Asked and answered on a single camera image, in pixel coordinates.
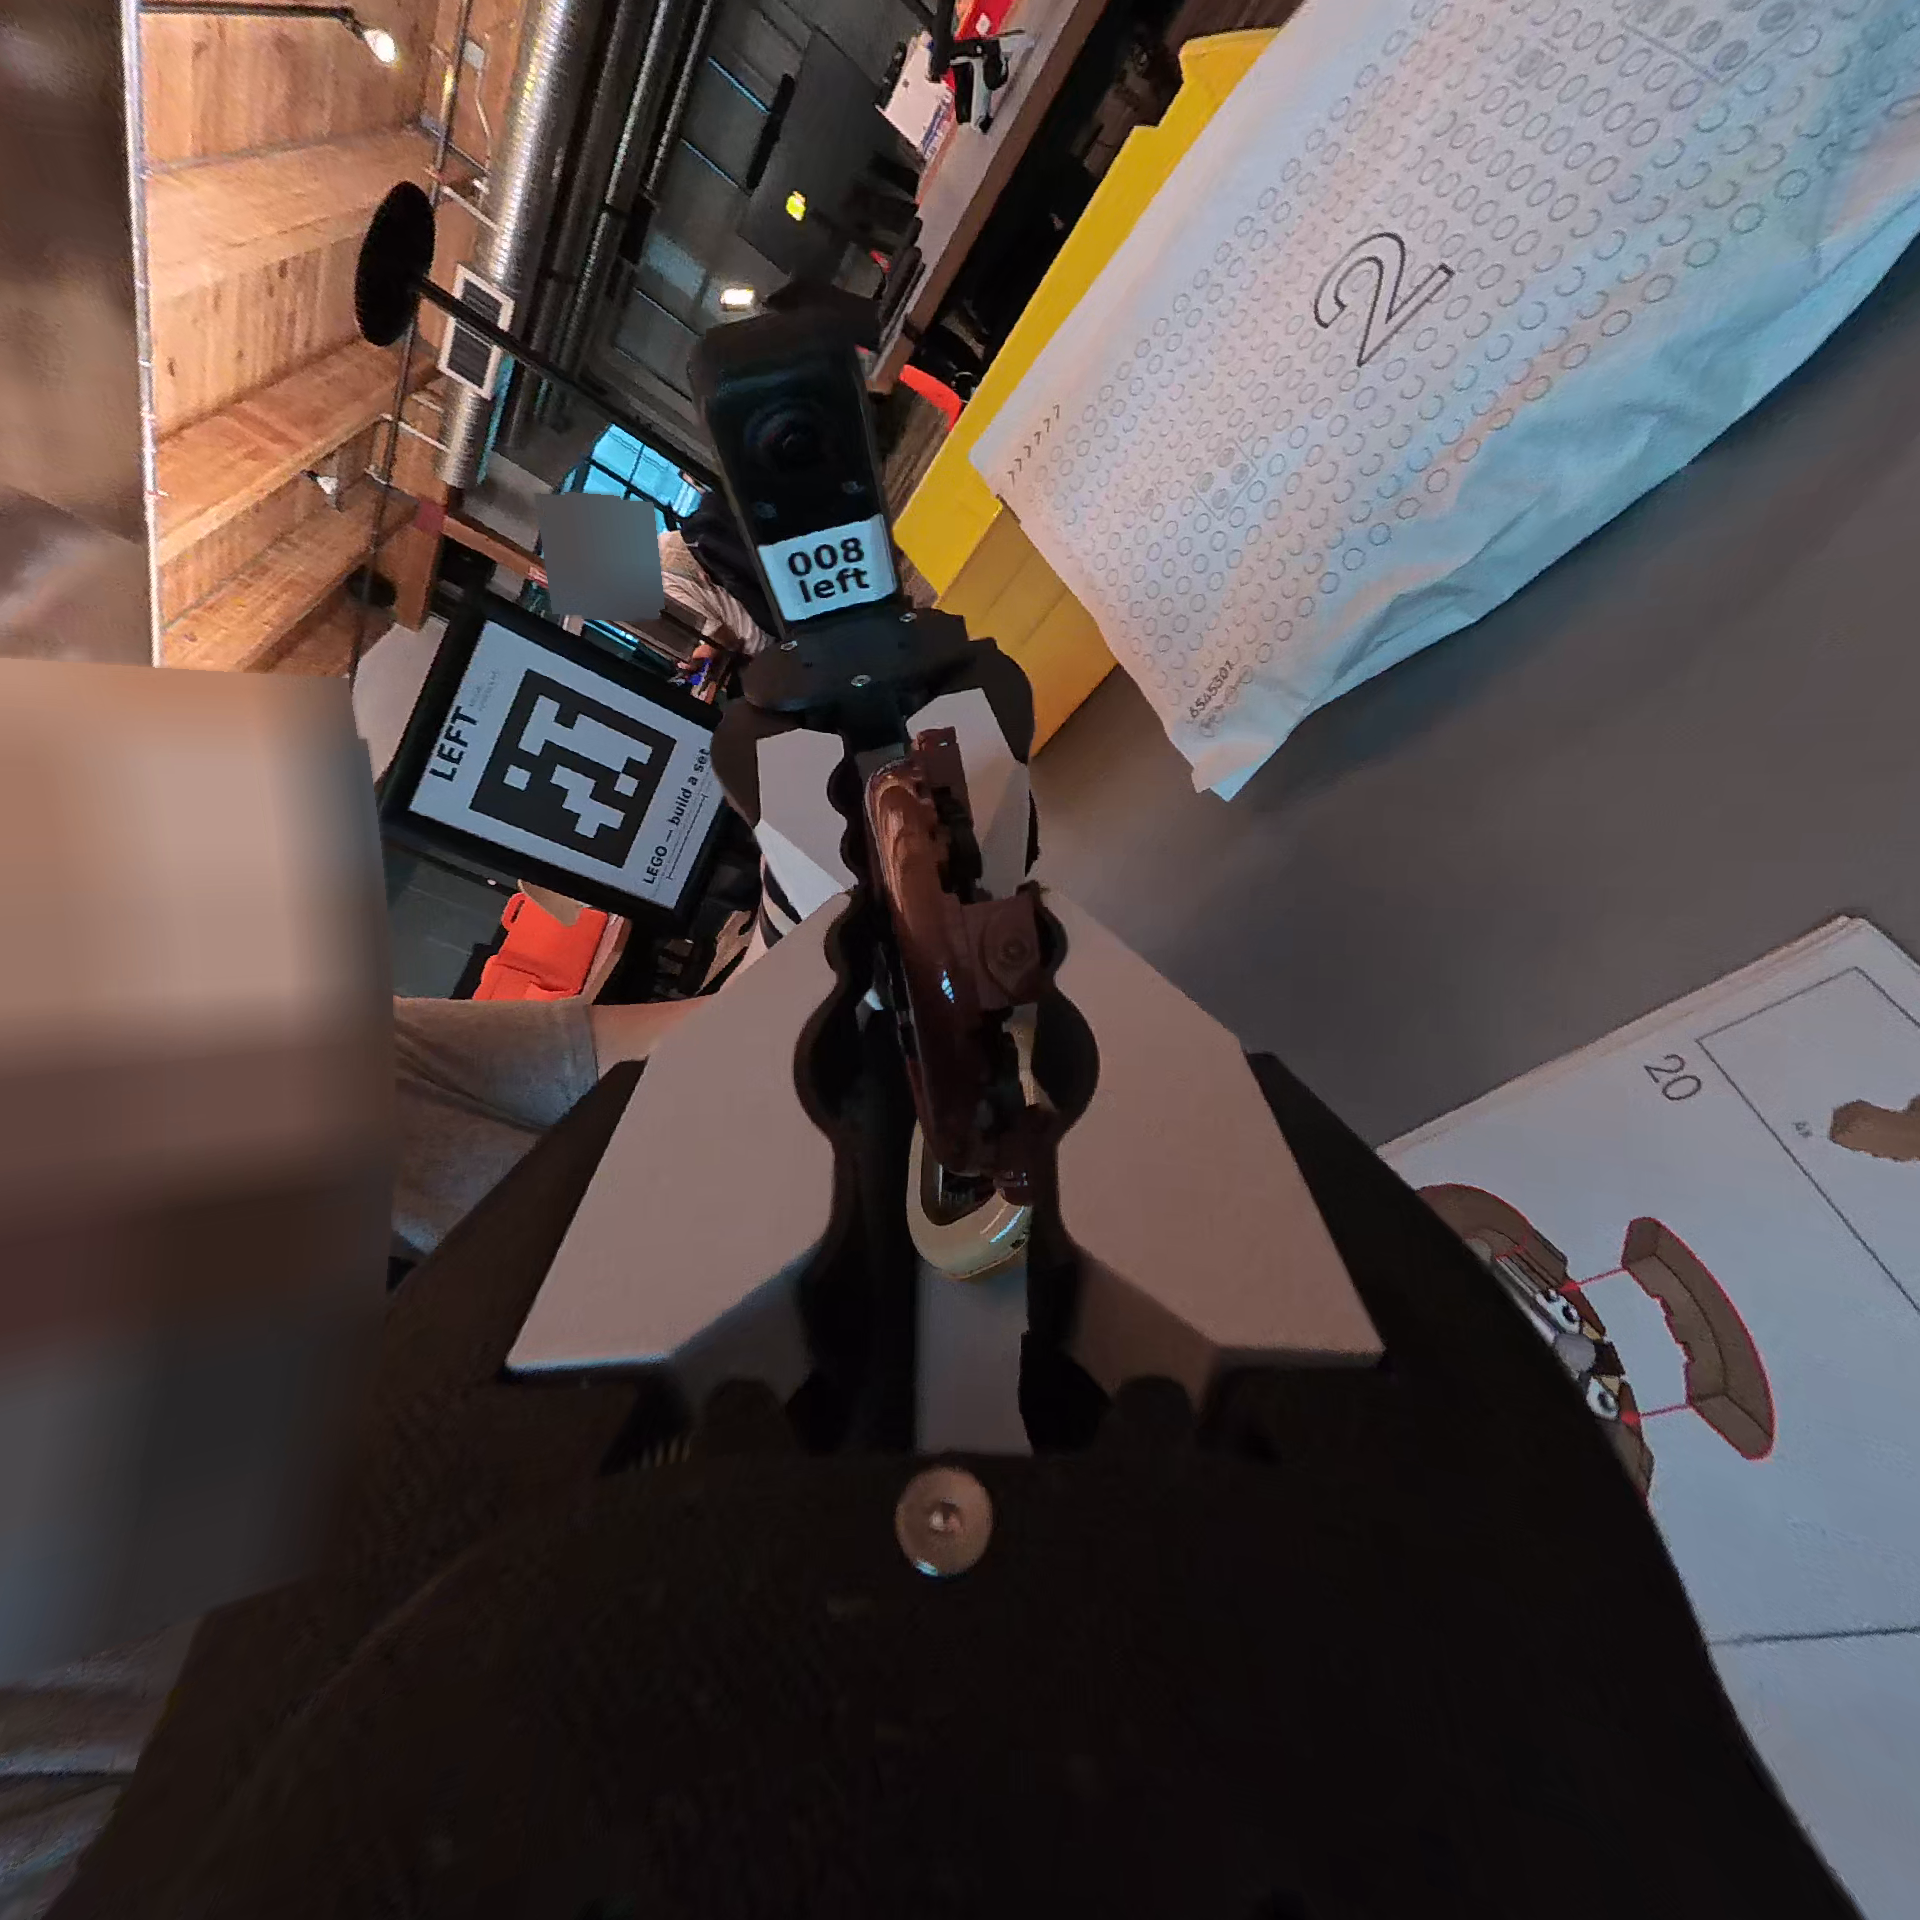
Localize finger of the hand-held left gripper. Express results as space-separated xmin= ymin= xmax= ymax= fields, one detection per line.
xmin=950 ymin=681 xmax=1041 ymax=905
xmin=755 ymin=728 xmax=874 ymax=924

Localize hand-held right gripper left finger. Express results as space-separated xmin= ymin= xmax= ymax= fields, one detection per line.
xmin=507 ymin=907 xmax=905 ymax=1426

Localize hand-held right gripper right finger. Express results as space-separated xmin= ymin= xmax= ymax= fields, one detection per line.
xmin=1019 ymin=914 xmax=1385 ymax=1419

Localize brown brick ring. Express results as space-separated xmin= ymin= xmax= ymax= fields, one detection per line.
xmin=857 ymin=728 xmax=1082 ymax=1203

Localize tan brick ring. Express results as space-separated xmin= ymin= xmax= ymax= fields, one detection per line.
xmin=903 ymin=1117 xmax=1041 ymax=1286

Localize grey desk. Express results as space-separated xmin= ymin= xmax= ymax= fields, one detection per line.
xmin=901 ymin=256 xmax=1920 ymax=1457

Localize yellow plastic bin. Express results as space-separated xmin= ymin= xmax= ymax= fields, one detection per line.
xmin=891 ymin=30 xmax=1285 ymax=753

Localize orange chair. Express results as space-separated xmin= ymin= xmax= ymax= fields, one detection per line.
xmin=470 ymin=885 xmax=636 ymax=1001

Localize sign board with square tag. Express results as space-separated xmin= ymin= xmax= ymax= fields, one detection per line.
xmin=379 ymin=598 xmax=731 ymax=921

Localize black disc lamp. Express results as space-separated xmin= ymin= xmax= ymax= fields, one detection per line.
xmin=353 ymin=180 xmax=601 ymax=396

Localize white printed paper bag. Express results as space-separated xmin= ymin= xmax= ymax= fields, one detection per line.
xmin=967 ymin=0 xmax=1920 ymax=801

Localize building instruction booklet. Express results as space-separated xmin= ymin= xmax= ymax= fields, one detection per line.
xmin=1377 ymin=914 xmax=1920 ymax=1920

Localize silver ventilation duct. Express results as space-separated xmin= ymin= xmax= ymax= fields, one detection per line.
xmin=478 ymin=0 xmax=606 ymax=309

